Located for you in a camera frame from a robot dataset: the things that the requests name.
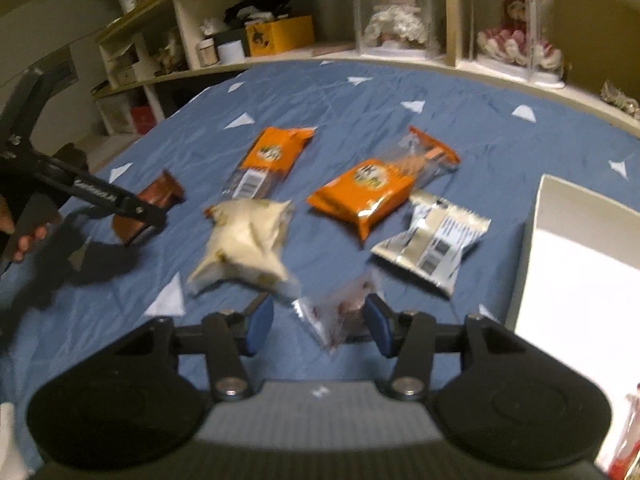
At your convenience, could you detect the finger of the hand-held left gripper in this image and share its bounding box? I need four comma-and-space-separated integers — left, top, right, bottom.
60, 207, 166, 248
35, 154, 168, 233

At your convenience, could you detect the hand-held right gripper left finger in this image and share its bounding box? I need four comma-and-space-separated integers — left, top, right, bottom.
140, 294, 275, 402

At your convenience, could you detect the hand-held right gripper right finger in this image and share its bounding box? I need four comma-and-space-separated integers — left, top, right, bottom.
363, 294, 506, 402

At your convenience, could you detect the brown snack packet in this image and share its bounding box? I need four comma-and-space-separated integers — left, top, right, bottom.
111, 170, 187, 246

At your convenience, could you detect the small clear snack packet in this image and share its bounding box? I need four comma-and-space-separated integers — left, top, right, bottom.
292, 270, 388, 356

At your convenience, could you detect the cream snack packet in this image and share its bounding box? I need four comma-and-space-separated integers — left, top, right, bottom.
186, 197, 303, 303

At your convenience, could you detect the silver snack packet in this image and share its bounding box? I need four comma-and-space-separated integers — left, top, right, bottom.
371, 192, 492, 296

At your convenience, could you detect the orange clear-end snack packet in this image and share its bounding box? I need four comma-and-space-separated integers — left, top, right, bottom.
306, 126, 461, 241

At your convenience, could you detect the orange barcode snack packet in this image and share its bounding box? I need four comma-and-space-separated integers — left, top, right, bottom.
222, 126, 317, 201

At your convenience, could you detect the white cardboard box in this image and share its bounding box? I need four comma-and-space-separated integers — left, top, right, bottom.
504, 174, 640, 478

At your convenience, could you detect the red snack packet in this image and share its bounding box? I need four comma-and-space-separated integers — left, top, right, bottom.
607, 382, 640, 480

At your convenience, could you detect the person's left hand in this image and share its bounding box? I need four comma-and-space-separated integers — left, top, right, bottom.
0, 195, 49, 262

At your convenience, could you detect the red box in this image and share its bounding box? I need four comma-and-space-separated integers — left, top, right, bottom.
131, 105, 156, 135

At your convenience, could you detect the brown figurine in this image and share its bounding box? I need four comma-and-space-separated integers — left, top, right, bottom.
155, 30, 183, 73

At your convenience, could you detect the small lidded jar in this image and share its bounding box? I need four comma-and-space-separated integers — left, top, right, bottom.
196, 39, 219, 67

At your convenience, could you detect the white cup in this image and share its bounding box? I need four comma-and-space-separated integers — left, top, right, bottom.
217, 42, 245, 65

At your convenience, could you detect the blue triangle print quilt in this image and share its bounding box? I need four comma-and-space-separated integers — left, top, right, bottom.
0, 57, 640, 461

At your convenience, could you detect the yellow cardboard box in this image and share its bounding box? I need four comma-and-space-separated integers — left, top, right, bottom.
246, 15, 316, 57

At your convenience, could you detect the black cloth bundle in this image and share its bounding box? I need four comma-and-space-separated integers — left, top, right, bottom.
223, 0, 296, 26

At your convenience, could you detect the doll in white dress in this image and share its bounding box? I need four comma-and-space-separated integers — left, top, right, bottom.
362, 0, 431, 51

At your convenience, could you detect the wooden shelf unit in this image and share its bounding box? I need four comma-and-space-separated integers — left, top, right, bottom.
92, 0, 640, 136

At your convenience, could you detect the doll in pink dress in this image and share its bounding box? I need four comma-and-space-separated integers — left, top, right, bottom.
477, 0, 563, 66

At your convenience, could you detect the grey ornament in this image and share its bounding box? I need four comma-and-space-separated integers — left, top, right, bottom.
600, 80, 640, 118

